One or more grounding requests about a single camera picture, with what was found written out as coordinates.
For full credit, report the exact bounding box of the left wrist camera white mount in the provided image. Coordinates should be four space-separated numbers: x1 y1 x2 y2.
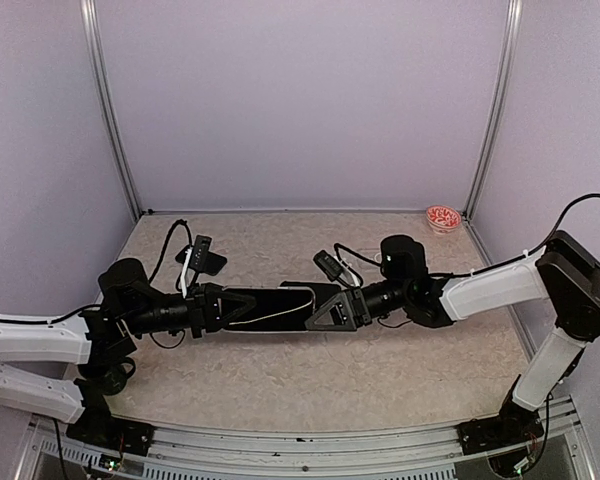
176 235 212 298

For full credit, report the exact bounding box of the black smartphone with teal edge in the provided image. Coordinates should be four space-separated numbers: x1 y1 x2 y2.
280 281 341 309

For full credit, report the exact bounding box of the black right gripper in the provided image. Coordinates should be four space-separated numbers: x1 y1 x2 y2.
302 279 410 331

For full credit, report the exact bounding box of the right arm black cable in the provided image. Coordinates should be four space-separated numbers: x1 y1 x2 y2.
332 192 600 321

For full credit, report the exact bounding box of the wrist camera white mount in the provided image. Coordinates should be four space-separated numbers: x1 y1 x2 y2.
176 235 212 298
313 250 363 288

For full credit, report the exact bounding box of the red patterned small bowl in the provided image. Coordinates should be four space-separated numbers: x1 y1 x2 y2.
426 205 462 235

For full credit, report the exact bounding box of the black mug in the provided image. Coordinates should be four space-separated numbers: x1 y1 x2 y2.
78 357 136 396

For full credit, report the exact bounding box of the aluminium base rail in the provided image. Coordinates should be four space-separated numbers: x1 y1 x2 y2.
13 397 598 479

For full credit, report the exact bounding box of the aluminium frame post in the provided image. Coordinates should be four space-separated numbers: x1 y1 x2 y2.
464 0 523 223
80 0 143 222

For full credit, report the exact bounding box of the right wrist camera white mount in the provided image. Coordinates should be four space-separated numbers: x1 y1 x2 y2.
313 250 363 288

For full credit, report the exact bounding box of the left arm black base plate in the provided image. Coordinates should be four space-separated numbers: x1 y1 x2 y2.
66 416 155 457

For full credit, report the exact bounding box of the left aluminium frame post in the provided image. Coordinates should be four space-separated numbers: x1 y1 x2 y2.
80 0 143 222

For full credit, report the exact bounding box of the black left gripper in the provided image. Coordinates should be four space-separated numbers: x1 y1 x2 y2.
124 281 256 338

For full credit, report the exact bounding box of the black phone with purple edge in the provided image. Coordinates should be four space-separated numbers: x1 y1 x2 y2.
174 248 228 276

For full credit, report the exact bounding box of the right aluminium frame post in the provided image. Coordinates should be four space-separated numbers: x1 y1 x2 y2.
464 0 523 223

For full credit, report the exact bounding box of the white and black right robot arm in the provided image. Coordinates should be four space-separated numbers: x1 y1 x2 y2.
305 230 600 444

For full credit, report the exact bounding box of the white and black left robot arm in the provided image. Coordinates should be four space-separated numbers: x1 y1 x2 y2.
0 258 256 445

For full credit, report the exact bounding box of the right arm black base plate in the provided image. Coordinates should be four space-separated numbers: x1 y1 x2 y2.
456 414 544 455

